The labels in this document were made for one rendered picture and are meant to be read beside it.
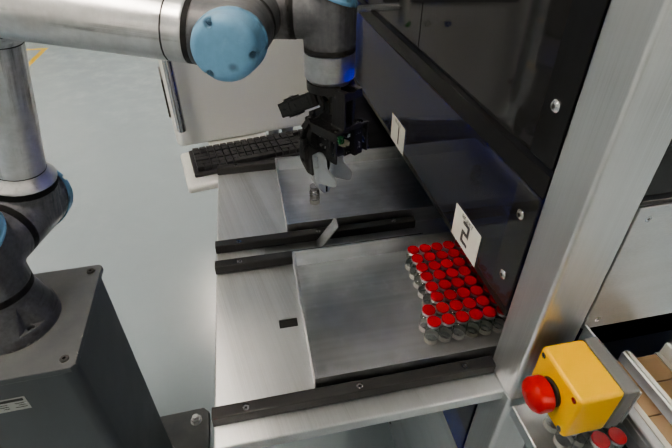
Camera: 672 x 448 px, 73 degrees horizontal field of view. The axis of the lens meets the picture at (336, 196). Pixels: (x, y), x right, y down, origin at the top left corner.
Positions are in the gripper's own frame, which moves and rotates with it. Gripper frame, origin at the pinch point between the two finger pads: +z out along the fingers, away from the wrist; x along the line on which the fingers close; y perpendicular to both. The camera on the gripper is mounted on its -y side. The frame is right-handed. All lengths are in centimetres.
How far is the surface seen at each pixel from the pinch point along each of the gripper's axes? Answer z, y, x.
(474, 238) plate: -1.2, 27.4, 5.7
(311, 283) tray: 14.1, 6.5, -8.7
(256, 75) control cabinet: 3, -59, 27
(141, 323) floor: 102, -89, -20
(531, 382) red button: 1.1, 44.3, -8.2
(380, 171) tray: 14.1, -10.4, 27.8
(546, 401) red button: 1.5, 46.5, -8.8
